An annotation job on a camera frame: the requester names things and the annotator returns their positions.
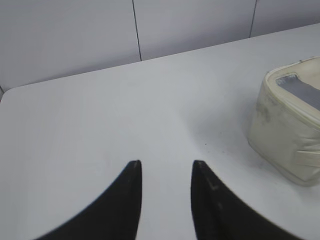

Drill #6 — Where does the cream zippered lunch bag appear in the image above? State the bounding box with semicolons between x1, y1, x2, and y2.
248;57;320;186

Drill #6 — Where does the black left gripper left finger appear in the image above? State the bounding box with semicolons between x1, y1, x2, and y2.
40;160;142;240

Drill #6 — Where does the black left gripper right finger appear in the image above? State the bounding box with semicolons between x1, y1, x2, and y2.
190;160;320;240

